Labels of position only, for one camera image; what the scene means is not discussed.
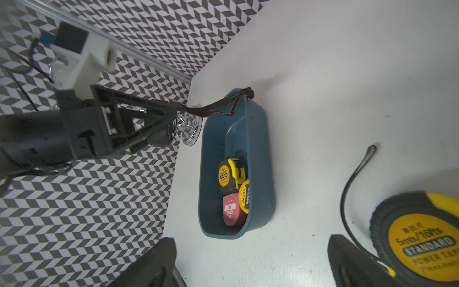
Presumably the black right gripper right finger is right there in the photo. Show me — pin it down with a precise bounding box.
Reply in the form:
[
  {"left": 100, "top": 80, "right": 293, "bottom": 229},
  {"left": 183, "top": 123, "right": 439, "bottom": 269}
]
[{"left": 327, "top": 234, "right": 400, "bottom": 287}]

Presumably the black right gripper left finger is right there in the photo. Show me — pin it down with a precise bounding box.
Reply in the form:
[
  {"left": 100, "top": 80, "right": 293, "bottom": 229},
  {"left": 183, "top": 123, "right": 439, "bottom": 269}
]
[{"left": 108, "top": 237, "right": 177, "bottom": 287}]

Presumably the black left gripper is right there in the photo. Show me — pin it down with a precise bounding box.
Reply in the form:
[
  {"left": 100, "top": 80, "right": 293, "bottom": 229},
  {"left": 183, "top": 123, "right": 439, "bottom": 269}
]
[{"left": 57, "top": 85, "right": 178, "bottom": 160}]

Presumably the black yellow standard tape measure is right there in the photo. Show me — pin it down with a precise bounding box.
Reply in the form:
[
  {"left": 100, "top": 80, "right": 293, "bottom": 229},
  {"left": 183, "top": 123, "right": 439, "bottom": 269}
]
[{"left": 339, "top": 145, "right": 459, "bottom": 287}]

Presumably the pink tape measure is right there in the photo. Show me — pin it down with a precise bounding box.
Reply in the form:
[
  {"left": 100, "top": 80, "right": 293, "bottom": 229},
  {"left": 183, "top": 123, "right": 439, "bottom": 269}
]
[{"left": 222, "top": 193, "right": 247, "bottom": 227}]

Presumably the yellow deli tape measure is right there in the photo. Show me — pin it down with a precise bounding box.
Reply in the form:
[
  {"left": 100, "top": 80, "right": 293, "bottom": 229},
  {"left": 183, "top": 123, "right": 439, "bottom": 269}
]
[{"left": 238, "top": 179, "right": 250, "bottom": 214}]

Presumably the small yellow black tape measure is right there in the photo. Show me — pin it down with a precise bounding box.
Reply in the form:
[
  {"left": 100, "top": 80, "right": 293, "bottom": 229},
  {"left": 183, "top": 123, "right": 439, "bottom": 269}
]
[{"left": 218, "top": 157, "right": 247, "bottom": 196}]

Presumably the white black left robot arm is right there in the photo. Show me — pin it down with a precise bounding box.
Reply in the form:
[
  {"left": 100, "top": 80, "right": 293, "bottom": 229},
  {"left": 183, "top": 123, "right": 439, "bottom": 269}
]
[{"left": 1, "top": 85, "right": 180, "bottom": 175}]

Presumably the teal plastic storage box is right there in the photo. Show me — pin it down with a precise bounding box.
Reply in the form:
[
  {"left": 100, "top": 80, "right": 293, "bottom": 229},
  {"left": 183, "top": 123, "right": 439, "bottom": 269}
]
[{"left": 198, "top": 88, "right": 276, "bottom": 240}]

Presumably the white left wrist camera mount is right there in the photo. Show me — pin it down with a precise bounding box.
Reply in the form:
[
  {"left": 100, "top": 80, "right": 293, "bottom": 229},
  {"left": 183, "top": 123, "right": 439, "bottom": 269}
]
[{"left": 39, "top": 22, "right": 117, "bottom": 100}]

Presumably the silver wire glass rack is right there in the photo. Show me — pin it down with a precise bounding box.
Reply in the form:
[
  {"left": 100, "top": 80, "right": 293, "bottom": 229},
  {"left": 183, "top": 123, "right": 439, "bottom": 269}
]
[{"left": 175, "top": 104, "right": 203, "bottom": 147}]

